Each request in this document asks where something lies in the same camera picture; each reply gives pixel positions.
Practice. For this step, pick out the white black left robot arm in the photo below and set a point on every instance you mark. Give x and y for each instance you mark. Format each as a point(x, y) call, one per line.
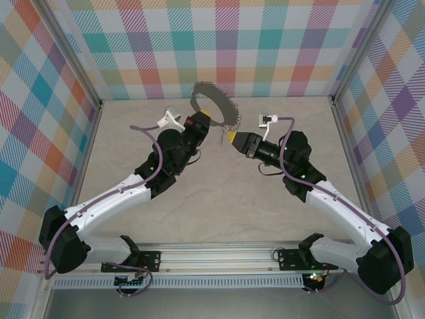
point(106, 202)

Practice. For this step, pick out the black board lit leds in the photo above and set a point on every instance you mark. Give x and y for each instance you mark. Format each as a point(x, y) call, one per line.
point(313, 279)

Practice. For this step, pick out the black board white connector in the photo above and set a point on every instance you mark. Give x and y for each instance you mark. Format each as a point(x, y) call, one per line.
point(131, 282)

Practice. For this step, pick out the grey sheet metal panel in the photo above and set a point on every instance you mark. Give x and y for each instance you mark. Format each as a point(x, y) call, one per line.
point(216, 304)

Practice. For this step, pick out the aluminium wall base profile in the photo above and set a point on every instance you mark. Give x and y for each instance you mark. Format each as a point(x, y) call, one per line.
point(344, 133)
point(89, 149)

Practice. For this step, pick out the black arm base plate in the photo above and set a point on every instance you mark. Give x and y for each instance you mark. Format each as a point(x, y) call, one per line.
point(289, 259)
point(151, 260)

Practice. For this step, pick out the aluminium upright frame post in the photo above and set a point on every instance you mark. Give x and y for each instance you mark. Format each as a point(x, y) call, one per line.
point(74, 50)
point(358, 50)

